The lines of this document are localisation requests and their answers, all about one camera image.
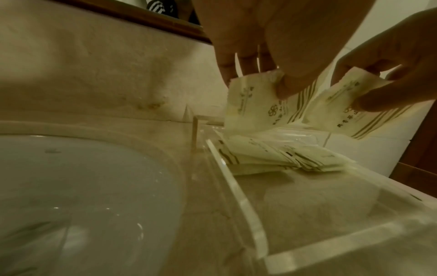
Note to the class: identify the clear acrylic tray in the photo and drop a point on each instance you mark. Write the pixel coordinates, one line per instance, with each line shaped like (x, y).
(307, 215)

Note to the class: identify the cream striped sachet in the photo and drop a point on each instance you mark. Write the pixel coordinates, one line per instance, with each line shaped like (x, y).
(252, 105)
(341, 113)

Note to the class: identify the person's left hand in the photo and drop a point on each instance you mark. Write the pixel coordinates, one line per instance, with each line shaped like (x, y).
(273, 29)

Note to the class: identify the person's right hand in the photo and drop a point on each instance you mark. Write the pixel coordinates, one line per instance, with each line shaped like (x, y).
(409, 51)

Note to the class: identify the pile of cream packets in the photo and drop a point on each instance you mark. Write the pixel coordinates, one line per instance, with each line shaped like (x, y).
(273, 155)

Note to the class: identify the white sink basin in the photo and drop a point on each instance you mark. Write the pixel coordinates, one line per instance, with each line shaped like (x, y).
(78, 204)

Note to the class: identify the wooden framed mirror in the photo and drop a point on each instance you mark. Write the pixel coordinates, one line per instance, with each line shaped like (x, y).
(160, 16)

